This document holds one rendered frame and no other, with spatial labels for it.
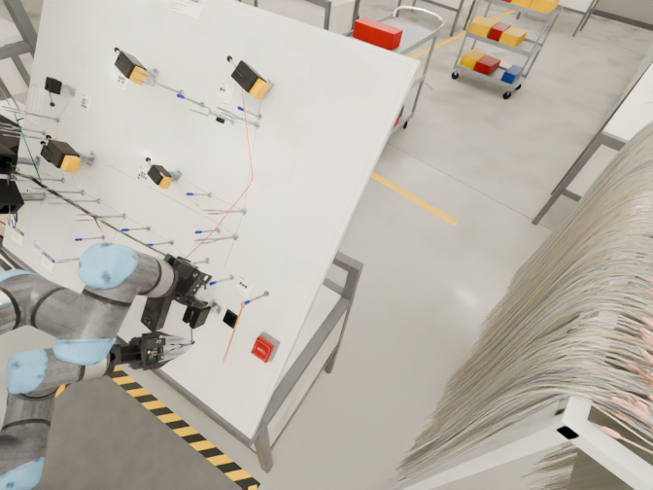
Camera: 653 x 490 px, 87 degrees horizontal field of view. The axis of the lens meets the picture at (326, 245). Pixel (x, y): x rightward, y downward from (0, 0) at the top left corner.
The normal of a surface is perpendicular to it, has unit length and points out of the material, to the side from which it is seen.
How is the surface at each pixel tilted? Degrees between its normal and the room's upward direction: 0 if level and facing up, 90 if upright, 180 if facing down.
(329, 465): 0
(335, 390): 0
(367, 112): 54
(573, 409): 0
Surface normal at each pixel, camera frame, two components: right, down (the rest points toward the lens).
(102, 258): -0.15, -0.26
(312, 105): -0.37, 0.11
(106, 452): 0.10, -0.65
